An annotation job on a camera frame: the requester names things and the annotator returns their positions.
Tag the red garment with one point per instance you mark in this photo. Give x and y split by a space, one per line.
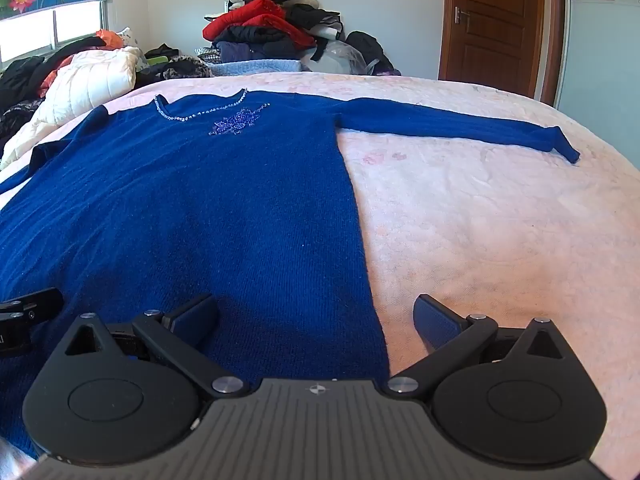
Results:
250 15

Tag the brown wooden door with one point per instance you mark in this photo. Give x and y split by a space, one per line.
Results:
500 25

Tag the clear plastic bag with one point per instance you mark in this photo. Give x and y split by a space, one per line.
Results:
340 57

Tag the dark patterned garment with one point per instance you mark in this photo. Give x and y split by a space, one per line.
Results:
17 117

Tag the orange garment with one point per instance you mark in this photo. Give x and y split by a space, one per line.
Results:
107 37

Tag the pink bed blanket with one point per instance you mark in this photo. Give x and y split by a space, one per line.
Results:
475 235

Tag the light blue knit blanket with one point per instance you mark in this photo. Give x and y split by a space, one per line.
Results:
260 66

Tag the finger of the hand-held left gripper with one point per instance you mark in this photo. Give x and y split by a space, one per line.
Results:
42 300

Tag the white puffer jacket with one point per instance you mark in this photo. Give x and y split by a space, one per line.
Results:
85 80

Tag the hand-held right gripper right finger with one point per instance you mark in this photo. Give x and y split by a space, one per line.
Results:
440 322

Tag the pile of dark clothes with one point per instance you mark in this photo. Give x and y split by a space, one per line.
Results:
280 40

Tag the leopard print garment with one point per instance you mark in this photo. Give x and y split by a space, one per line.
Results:
187 66

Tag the blue towel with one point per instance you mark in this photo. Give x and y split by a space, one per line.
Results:
200 210

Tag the window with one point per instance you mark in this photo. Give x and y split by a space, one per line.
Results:
50 30

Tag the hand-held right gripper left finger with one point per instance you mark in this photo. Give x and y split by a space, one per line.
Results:
195 320

